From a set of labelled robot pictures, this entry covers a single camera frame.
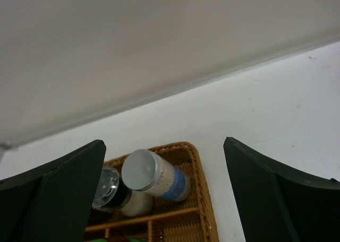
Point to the clear top salt grinder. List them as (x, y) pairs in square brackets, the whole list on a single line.
[(112, 194)]

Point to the brown wicker basket tray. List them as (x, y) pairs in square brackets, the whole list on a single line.
[(190, 220)]

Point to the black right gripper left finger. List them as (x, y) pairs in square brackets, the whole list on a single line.
[(52, 202)]

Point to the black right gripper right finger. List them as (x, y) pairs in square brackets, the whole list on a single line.
[(277, 202)]

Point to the red chili sauce bottle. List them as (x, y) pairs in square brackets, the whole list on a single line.
[(119, 239)]

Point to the tall jar silver lid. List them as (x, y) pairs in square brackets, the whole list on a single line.
[(147, 172)]

